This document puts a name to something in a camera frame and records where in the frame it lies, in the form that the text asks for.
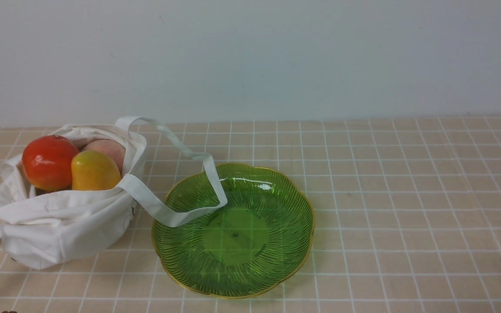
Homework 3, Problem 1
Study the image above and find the yellow orange mango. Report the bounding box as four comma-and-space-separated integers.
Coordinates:
71, 150, 122, 191

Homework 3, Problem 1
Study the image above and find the green plastic fruit plate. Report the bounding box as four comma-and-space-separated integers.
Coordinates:
151, 163, 315, 299

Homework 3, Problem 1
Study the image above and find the white cloth bag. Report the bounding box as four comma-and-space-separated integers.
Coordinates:
0, 116, 228, 270

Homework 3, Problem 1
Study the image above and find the pink peach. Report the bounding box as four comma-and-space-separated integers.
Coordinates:
81, 139, 127, 173

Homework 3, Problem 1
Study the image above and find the red apple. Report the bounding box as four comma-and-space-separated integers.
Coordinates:
22, 134, 80, 192

